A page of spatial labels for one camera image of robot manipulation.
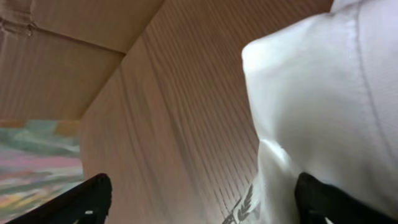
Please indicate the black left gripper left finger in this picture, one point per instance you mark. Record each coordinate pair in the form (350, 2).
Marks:
(87, 203)

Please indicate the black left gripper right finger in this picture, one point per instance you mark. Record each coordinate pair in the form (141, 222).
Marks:
(320, 203)

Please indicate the white t-shirt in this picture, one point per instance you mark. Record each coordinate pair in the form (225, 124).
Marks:
(323, 98)

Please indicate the colourful folded cloth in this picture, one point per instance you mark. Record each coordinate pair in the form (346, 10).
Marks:
(40, 159)

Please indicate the fern print fabric bag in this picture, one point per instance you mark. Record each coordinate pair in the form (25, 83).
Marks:
(158, 89)

